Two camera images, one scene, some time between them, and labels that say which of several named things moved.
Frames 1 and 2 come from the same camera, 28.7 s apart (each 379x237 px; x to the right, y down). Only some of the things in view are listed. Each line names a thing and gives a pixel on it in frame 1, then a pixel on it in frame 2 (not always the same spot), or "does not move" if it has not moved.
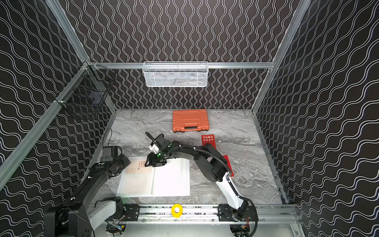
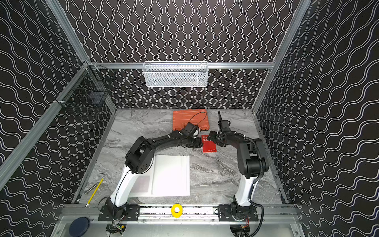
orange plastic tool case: (190, 120) does not move
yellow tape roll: (176, 215) does not move
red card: (228, 165) → (141, 184)
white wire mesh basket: (175, 73) does not move
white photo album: (173, 178) does not move
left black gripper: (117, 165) → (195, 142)
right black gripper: (151, 161) → (211, 137)
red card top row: (209, 138) does not move
